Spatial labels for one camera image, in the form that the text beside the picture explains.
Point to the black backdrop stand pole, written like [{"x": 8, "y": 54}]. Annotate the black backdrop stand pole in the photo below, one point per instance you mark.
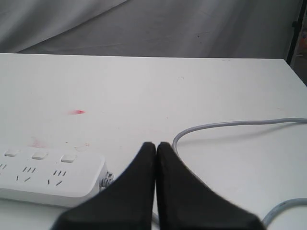
[{"x": 297, "y": 54}]

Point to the white five-socket power strip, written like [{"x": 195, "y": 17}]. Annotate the white five-socket power strip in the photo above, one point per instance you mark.
[{"x": 49, "y": 176}]

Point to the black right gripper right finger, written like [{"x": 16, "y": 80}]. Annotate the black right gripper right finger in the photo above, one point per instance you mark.
[{"x": 186, "y": 203}]

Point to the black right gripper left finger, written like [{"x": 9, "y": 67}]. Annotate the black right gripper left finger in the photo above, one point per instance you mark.
[{"x": 126, "y": 204}]

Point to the white backdrop cloth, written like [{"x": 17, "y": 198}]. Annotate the white backdrop cloth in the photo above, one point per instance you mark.
[{"x": 149, "y": 28}]

